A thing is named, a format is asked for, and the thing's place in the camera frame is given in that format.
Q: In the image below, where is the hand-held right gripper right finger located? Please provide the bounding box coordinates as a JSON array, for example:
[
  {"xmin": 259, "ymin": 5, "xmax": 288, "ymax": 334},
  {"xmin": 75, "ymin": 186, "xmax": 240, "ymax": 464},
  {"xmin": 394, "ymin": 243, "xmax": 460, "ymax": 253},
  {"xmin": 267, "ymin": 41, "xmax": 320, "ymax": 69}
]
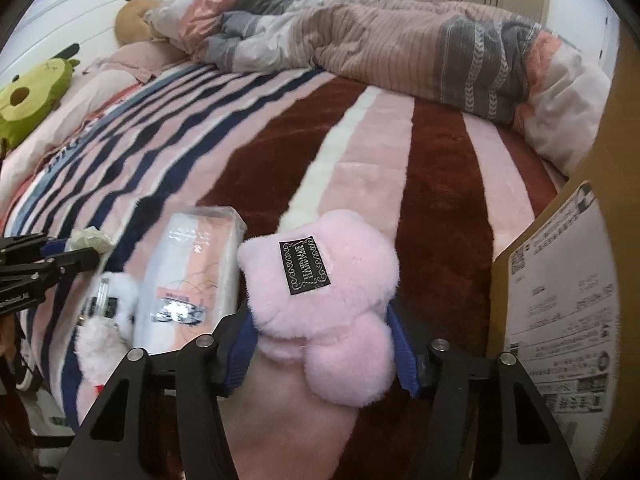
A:
[{"xmin": 384, "ymin": 305, "xmax": 581, "ymax": 480}]

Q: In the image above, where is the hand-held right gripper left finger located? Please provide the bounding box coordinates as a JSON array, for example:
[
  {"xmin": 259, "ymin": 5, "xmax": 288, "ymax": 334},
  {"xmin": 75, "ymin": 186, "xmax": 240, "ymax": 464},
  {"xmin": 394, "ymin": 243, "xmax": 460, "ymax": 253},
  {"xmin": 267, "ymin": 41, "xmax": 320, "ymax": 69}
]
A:
[{"xmin": 58, "ymin": 307, "xmax": 260, "ymax": 480}]

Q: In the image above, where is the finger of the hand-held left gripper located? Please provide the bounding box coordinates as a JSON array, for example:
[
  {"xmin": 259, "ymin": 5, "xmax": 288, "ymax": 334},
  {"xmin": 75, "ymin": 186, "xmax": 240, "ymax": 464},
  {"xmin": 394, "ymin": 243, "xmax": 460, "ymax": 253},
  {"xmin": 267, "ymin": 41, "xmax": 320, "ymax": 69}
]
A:
[{"xmin": 0, "ymin": 233, "xmax": 101, "ymax": 281}]

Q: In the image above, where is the pale tissue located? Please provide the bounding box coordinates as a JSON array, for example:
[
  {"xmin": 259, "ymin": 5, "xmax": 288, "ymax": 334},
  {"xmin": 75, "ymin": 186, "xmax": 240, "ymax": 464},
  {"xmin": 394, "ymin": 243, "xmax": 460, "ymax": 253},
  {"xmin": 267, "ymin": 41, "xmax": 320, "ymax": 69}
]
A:
[{"xmin": 68, "ymin": 227, "xmax": 116, "ymax": 257}]

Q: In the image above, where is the pink fluffy plush toy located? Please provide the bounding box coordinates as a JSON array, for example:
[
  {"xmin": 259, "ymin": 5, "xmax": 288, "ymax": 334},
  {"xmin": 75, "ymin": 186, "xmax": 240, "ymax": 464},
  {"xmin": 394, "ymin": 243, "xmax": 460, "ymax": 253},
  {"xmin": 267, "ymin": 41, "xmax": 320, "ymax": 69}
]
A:
[{"xmin": 237, "ymin": 211, "xmax": 401, "ymax": 407}]

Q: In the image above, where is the clear plastic tissue pack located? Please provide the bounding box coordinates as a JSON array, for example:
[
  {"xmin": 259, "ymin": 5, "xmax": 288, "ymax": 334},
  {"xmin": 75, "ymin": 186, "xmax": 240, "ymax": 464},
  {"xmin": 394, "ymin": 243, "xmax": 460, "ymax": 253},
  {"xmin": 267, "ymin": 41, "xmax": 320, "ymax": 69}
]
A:
[{"xmin": 134, "ymin": 206, "xmax": 247, "ymax": 352}]

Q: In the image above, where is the white fluffy plush toy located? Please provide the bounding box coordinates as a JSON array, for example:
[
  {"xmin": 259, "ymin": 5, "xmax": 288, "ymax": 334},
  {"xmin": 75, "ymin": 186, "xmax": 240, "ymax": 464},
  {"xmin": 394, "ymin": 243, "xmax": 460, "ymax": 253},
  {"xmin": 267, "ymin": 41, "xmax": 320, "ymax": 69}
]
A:
[{"xmin": 75, "ymin": 271, "xmax": 142, "ymax": 386}]

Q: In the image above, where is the green avocado plush pillow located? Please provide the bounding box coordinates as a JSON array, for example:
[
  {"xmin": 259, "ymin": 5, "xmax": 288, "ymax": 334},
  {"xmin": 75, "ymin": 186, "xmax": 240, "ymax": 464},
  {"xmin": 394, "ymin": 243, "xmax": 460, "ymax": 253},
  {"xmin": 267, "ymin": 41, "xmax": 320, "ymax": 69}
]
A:
[{"xmin": 0, "ymin": 56, "xmax": 81, "ymax": 151}]

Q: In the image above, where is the striped fleece blanket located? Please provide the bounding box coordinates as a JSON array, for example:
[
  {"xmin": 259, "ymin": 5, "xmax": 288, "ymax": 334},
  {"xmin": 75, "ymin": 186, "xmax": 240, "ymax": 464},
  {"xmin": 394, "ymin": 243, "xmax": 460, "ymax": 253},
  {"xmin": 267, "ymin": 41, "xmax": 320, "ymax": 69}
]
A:
[{"xmin": 0, "ymin": 63, "xmax": 561, "ymax": 480}]

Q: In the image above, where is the cardboard box with label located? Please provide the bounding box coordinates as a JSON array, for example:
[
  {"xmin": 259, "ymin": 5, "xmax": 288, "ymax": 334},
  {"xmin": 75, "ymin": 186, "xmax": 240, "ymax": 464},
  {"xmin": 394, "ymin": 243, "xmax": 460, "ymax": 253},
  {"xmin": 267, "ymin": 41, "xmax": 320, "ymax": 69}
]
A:
[{"xmin": 487, "ymin": 105, "xmax": 632, "ymax": 480}]

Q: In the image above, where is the pink pillow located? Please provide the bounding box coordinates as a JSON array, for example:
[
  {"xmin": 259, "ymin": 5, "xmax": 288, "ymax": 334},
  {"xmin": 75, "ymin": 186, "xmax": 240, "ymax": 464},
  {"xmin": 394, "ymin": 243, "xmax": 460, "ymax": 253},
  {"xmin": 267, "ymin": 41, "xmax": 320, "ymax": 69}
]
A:
[{"xmin": 80, "ymin": 40, "xmax": 193, "ymax": 84}]

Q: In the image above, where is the white headboard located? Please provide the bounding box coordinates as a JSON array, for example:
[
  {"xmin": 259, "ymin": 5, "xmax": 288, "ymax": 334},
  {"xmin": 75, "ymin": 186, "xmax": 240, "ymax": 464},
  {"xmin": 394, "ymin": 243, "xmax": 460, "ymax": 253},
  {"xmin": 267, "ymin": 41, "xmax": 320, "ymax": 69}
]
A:
[{"xmin": 0, "ymin": 0, "xmax": 207, "ymax": 92}]

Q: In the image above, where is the brown plush toy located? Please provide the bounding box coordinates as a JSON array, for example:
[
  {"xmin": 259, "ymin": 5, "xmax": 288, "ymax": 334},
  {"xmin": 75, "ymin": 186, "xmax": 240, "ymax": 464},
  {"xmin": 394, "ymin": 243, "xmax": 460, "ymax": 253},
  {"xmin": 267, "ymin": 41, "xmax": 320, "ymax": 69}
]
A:
[{"xmin": 115, "ymin": 0, "xmax": 176, "ymax": 44}]

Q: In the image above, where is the striped pink grey duvet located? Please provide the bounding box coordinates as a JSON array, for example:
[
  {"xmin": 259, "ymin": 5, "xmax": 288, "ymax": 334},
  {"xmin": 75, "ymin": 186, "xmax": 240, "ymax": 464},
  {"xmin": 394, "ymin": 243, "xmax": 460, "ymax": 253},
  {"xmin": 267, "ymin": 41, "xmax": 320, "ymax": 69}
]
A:
[{"xmin": 145, "ymin": 0, "xmax": 613, "ymax": 173}]

